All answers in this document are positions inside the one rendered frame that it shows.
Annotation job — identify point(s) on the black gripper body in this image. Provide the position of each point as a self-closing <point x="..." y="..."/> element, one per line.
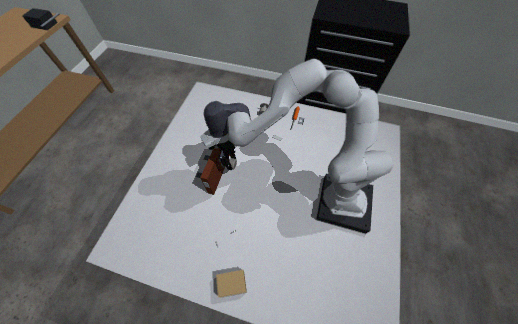
<point x="223" y="146"/>

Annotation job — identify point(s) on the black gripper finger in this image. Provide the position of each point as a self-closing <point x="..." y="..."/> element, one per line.
<point x="224" y="157"/>
<point x="232" y="152"/>

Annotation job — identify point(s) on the brown cardboard box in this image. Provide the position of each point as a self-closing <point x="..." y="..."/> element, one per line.
<point x="231" y="283"/>

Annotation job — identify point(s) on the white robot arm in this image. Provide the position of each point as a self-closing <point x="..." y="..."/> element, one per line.
<point x="341" y="90"/>

